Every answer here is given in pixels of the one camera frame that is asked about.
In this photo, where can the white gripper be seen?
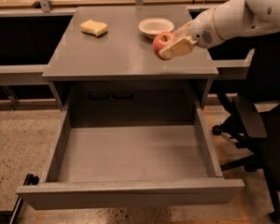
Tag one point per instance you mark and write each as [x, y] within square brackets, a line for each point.
[202, 31]

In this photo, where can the red apple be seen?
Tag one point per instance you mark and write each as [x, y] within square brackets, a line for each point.
[160, 41]

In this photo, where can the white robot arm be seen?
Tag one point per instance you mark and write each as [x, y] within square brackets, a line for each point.
[235, 18]

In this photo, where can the grey cabinet counter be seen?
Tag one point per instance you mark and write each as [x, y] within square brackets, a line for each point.
[124, 52]

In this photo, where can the open grey top drawer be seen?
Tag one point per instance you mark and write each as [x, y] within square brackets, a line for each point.
[153, 149]

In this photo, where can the white bowl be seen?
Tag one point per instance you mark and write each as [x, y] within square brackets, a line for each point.
[153, 26]

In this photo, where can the yellow sponge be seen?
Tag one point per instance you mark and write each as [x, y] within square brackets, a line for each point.
[94, 27]

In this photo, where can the black office chair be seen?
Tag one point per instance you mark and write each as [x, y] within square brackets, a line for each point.
[254, 120]

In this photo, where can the black floor bracket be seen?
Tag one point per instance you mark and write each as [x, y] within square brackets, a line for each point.
[11, 216]

